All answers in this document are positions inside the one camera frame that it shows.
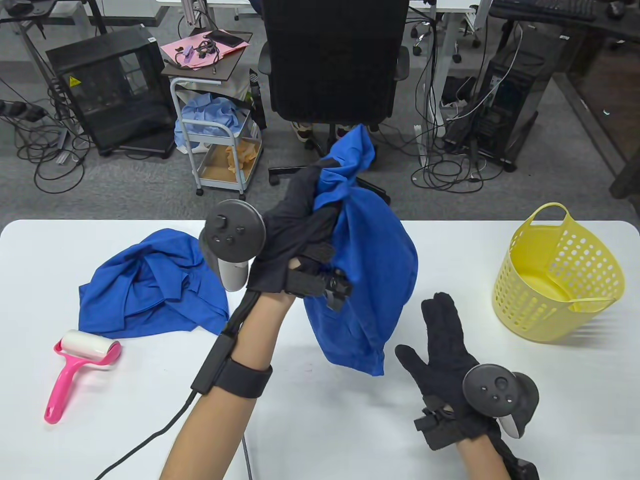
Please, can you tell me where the person's left hand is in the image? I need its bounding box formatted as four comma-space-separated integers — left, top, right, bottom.
247, 166, 342, 297

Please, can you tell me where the person's right hand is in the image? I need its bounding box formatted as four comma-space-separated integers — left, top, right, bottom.
394, 292, 503, 451

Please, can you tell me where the blue t-shirt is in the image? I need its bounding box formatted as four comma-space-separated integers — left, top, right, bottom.
302, 124, 419, 377
78, 228, 231, 340

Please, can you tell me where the pink lint roller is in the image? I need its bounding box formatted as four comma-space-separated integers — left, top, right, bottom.
43, 329, 123, 425

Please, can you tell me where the person's left forearm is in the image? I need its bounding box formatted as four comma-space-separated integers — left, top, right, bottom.
159, 292, 296, 480

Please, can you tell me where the black and white controller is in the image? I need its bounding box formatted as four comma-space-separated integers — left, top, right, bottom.
199, 199, 267, 292
462, 364, 541, 440

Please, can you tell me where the orange cloth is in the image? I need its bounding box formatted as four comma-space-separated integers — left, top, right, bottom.
225, 140, 262, 176

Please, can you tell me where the yellow perforated plastic basket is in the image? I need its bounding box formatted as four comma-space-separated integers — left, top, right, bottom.
492, 202, 627, 344

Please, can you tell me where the white rolling cart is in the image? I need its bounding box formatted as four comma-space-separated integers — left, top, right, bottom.
170, 75, 263, 202

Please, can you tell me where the light blue cloth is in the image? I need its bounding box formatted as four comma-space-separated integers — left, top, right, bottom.
174, 95, 251, 155

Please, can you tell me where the black sensor box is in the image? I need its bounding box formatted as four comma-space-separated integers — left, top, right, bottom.
500, 440, 541, 480
191, 334, 236, 396

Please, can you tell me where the white power strip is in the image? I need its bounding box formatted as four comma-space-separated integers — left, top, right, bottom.
414, 125, 429, 168

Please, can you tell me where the black office chair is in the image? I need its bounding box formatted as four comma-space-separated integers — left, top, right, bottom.
259, 0, 411, 207

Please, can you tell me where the black square board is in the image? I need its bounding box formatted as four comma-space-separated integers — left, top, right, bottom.
161, 30, 253, 83

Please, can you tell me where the black glass computer case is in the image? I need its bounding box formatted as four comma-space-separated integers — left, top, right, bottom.
45, 25, 177, 157

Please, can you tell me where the pink paper sheet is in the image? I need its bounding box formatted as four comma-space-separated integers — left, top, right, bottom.
159, 29, 251, 68

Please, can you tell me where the white desk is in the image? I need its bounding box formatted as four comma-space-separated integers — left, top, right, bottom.
156, 0, 478, 168

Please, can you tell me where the black computer tower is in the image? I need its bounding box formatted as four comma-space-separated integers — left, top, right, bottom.
444, 22, 568, 173

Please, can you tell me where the black power strip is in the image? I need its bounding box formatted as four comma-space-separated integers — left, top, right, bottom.
0, 100, 46, 122

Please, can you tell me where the black keyboard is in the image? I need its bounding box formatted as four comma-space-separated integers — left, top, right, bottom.
492, 0, 598, 22

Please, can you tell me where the black desk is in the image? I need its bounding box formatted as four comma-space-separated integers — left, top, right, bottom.
487, 0, 640, 200

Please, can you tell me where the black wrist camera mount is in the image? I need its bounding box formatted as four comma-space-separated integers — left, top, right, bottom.
414, 395, 466, 451
287, 267, 353, 312

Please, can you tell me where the tangle of black floor cables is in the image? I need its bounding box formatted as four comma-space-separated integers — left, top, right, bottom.
0, 75, 93, 195
411, 20, 506, 193

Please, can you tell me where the black wrist strap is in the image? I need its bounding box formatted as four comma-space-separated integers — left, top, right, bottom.
214, 357, 274, 399

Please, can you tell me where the black cable bundle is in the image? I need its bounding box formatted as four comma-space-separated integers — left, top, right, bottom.
192, 39, 222, 67

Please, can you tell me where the aluminium frame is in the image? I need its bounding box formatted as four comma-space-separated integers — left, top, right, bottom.
180, 0, 213, 30

